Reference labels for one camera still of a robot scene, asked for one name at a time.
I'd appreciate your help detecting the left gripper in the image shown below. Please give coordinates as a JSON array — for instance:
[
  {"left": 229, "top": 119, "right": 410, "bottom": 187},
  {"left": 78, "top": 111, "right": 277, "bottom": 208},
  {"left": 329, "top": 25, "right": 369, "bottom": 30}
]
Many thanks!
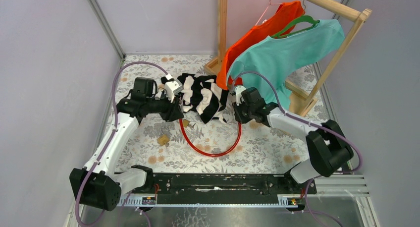
[{"left": 145, "top": 90, "right": 184, "bottom": 122}]

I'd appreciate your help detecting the red cable lock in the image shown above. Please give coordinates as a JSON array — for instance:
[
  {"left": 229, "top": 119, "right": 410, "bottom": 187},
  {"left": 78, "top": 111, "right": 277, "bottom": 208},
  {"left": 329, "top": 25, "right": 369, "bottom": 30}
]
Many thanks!
[{"left": 178, "top": 118, "right": 242, "bottom": 158}]

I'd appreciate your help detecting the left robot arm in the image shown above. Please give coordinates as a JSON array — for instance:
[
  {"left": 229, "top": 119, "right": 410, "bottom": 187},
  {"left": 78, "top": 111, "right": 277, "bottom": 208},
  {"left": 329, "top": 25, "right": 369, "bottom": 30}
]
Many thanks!
[{"left": 69, "top": 75, "right": 184, "bottom": 211}]

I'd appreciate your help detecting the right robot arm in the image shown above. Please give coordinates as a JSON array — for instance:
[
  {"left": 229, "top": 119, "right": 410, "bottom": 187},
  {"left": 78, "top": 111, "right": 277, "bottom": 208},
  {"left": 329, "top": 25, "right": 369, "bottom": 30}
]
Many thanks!
[{"left": 232, "top": 85, "right": 354, "bottom": 193}]

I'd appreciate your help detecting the small brass padlock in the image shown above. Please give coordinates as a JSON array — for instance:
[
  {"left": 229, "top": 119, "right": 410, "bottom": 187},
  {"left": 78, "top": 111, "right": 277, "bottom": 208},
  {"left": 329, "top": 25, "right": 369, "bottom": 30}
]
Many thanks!
[{"left": 181, "top": 119, "right": 197, "bottom": 129}]

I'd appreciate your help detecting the black white striped garment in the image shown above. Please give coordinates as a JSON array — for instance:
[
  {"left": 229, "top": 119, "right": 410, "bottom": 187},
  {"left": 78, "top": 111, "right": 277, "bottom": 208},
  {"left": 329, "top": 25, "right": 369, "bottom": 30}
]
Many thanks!
[{"left": 177, "top": 73, "right": 228, "bottom": 124}]

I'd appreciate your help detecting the floral table mat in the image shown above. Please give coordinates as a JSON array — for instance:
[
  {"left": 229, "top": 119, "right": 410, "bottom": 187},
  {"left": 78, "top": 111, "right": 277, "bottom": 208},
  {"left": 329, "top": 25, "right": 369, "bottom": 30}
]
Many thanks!
[{"left": 115, "top": 55, "right": 330, "bottom": 173}]

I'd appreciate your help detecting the wooden clothes rack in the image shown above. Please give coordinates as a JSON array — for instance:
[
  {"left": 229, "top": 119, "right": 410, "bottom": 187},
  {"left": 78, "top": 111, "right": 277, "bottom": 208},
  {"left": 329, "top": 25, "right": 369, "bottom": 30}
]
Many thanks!
[{"left": 203, "top": 0, "right": 373, "bottom": 118}]

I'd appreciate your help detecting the teal t-shirt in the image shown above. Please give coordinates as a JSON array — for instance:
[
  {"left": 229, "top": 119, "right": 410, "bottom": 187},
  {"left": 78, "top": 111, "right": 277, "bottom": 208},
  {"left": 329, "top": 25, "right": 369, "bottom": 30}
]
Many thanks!
[{"left": 227, "top": 19, "right": 345, "bottom": 110}]

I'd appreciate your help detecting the orange t-shirt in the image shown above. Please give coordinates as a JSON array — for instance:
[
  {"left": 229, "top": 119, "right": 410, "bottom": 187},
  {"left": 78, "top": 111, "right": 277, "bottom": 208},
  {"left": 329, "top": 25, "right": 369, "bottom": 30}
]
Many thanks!
[{"left": 216, "top": 0, "right": 305, "bottom": 90}]

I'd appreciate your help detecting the green clothes hanger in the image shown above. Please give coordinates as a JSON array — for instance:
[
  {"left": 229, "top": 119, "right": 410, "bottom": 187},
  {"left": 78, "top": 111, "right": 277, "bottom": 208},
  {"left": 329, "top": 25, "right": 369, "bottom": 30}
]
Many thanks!
[{"left": 270, "top": 15, "right": 320, "bottom": 39}]

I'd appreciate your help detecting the pink clothes hanger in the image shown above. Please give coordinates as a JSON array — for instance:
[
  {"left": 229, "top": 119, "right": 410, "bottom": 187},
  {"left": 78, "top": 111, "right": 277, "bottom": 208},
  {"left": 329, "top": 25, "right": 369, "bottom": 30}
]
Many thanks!
[{"left": 255, "top": 0, "right": 280, "bottom": 26}]

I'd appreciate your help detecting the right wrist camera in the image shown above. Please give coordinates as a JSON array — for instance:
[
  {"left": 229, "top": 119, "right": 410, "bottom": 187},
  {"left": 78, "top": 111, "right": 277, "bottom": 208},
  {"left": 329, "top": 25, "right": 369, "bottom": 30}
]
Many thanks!
[{"left": 234, "top": 85, "right": 246, "bottom": 106}]

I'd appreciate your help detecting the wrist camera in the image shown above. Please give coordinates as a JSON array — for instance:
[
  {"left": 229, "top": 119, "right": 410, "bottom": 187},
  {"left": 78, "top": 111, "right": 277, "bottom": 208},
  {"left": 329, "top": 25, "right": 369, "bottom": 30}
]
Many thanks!
[
  {"left": 234, "top": 85, "right": 246, "bottom": 106},
  {"left": 161, "top": 74, "right": 183, "bottom": 103}
]

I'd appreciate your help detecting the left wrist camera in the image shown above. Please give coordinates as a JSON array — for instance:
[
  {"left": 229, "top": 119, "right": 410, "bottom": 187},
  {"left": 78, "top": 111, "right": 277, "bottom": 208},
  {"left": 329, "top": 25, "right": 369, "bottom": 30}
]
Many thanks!
[{"left": 161, "top": 74, "right": 183, "bottom": 103}]

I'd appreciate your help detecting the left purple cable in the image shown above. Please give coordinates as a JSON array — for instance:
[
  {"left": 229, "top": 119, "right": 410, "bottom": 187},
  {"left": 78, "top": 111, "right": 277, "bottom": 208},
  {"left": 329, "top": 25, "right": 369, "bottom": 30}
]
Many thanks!
[{"left": 74, "top": 61, "right": 171, "bottom": 227}]

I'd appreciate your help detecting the purple cable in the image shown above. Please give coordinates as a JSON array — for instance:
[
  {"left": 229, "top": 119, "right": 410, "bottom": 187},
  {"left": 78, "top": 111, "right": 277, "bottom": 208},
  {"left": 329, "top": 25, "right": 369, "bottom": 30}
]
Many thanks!
[
  {"left": 231, "top": 70, "right": 364, "bottom": 172},
  {"left": 74, "top": 61, "right": 171, "bottom": 227}
]

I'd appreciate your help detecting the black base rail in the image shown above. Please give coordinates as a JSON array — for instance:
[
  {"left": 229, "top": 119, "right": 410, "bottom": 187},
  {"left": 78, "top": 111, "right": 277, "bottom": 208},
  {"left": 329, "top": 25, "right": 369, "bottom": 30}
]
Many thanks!
[{"left": 132, "top": 173, "right": 317, "bottom": 205}]

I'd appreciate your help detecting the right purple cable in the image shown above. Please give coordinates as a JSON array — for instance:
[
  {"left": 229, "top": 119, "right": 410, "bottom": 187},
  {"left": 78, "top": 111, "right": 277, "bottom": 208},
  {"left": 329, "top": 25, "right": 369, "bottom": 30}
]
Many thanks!
[{"left": 231, "top": 70, "right": 364, "bottom": 172}]

